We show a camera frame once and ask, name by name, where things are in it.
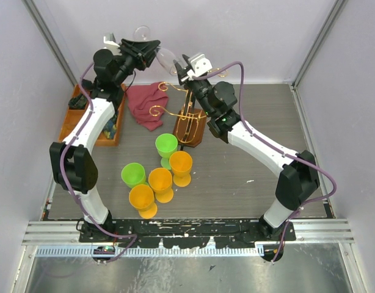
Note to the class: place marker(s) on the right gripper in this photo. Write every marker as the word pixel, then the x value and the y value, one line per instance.
pixel 183 77

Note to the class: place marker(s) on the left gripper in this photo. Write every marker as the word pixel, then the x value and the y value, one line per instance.
pixel 142 52

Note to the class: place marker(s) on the clear wine glass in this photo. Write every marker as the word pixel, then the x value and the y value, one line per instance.
pixel 165 57

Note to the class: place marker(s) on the green goblet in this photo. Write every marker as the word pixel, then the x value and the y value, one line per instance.
pixel 133 174
pixel 166 144

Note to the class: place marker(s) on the orange goblet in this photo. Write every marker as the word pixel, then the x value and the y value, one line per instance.
pixel 181 164
pixel 142 198
pixel 161 180

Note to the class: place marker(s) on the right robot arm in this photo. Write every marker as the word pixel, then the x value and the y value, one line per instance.
pixel 296 172

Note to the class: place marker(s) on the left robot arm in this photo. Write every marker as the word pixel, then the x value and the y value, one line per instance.
pixel 71 159

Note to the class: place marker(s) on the maroon cloth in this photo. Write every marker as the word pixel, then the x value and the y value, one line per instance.
pixel 141 98

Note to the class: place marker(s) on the dark green patterned cloth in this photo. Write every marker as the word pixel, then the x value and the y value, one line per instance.
pixel 78 102

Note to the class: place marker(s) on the blue yellow floral cloth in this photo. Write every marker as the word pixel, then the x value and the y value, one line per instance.
pixel 110 128

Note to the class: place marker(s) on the wooden compartment tray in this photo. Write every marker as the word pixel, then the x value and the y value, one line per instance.
pixel 88 124

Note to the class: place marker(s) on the orange goblet front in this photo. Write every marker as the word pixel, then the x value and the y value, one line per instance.
pixel 142 198

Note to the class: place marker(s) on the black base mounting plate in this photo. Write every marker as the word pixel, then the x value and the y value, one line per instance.
pixel 197 233

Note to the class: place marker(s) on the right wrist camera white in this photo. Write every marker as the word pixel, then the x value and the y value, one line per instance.
pixel 199 65

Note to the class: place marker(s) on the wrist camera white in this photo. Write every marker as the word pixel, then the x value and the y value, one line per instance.
pixel 110 42
pixel 199 65

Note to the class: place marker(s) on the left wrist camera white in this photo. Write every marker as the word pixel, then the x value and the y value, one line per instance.
pixel 110 42

